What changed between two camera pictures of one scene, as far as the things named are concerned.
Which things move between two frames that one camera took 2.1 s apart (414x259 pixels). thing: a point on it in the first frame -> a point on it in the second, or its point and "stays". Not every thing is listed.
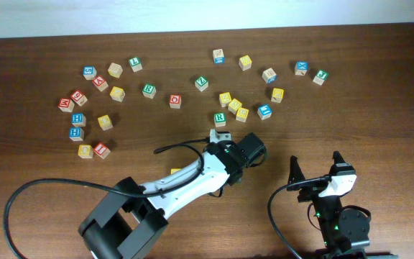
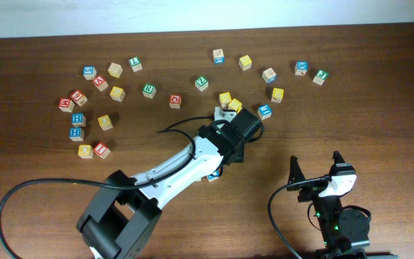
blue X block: [301, 67] stays
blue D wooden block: [269, 75] stays
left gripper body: [220, 144] -> [238, 155]
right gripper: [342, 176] stays
